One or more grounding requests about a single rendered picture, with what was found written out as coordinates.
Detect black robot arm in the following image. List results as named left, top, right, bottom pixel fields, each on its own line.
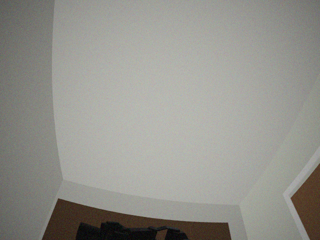
left=75, top=221, right=190, bottom=240

